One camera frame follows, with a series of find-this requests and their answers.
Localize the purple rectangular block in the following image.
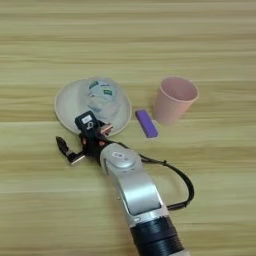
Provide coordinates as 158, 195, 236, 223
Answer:
134, 108, 159, 139

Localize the clear plastic cup with label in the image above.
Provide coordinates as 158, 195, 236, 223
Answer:
77, 76, 126, 123

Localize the pink cup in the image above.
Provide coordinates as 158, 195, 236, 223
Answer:
152, 76, 200, 126

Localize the beige round plate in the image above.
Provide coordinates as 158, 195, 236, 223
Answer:
53, 78, 133, 137

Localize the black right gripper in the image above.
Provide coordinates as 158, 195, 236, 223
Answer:
55, 123, 114, 166

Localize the black box with white label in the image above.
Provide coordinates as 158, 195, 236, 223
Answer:
74, 110, 101, 136

